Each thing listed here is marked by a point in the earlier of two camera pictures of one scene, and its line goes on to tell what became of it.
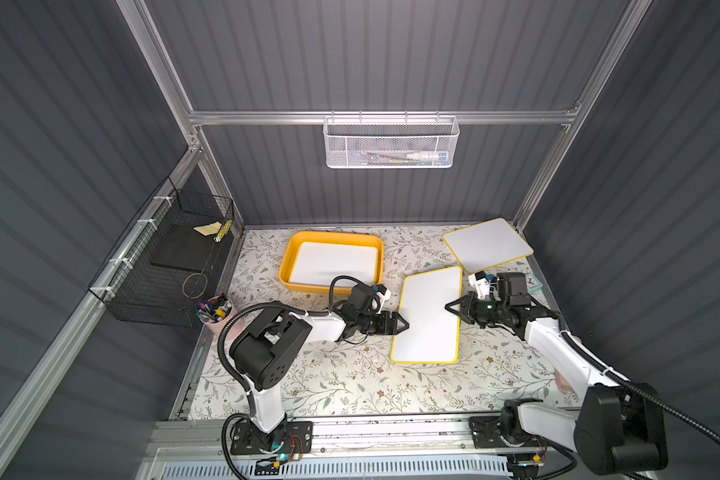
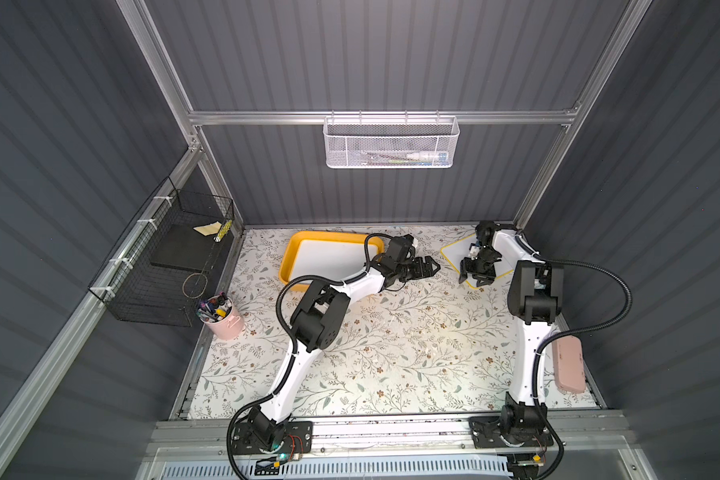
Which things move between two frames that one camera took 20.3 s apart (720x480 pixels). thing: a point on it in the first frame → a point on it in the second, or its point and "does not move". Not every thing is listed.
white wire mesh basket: x=389 y=142 does not move
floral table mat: x=426 y=365 does not move
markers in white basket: x=371 y=158 does not move
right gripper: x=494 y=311 → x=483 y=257
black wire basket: x=162 y=266 does not move
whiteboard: x=433 y=332 → x=338 y=258
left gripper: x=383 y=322 → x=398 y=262
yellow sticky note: x=210 y=229 does not move
